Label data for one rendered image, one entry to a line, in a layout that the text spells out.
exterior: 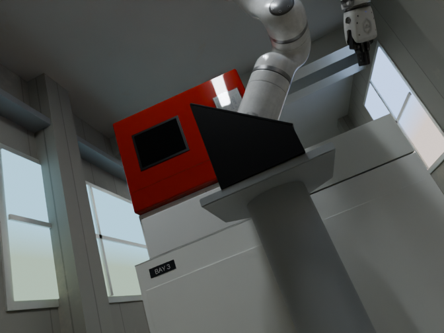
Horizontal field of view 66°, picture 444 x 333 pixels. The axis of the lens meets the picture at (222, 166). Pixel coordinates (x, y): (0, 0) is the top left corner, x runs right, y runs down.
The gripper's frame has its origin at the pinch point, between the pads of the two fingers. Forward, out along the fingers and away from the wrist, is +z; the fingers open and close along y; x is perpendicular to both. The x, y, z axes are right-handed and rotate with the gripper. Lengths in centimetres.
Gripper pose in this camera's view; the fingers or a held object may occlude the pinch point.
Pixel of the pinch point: (363, 59)
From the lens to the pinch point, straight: 123.1
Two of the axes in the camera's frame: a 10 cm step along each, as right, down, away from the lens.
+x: -5.3, -1.0, 8.4
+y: 8.1, -3.6, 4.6
